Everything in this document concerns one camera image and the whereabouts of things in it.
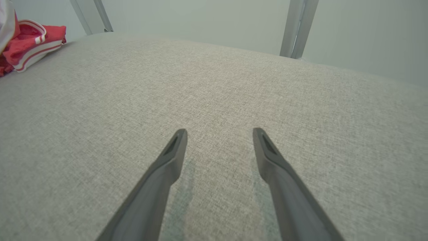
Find red white basketball jersey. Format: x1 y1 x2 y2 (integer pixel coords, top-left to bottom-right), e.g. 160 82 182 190
0 0 67 78

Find grey fabric sofa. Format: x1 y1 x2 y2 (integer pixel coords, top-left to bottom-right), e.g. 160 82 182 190
0 32 428 241

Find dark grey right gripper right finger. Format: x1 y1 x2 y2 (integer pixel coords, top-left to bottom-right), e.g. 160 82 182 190
253 127 345 241

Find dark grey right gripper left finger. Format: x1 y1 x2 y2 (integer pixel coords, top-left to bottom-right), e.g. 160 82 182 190
95 129 188 241

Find grey metal partition post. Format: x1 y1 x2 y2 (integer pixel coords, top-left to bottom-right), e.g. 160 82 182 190
69 0 114 36
279 0 319 60

